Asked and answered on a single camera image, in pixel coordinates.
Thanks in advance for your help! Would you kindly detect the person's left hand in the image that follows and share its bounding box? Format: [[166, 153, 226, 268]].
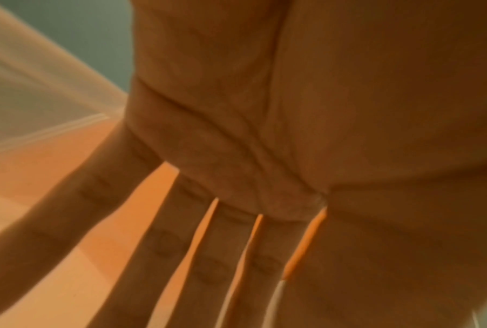
[[0, 0, 487, 328]]

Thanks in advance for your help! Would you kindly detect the clear plastic bag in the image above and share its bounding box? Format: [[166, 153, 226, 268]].
[[0, 0, 129, 158]]

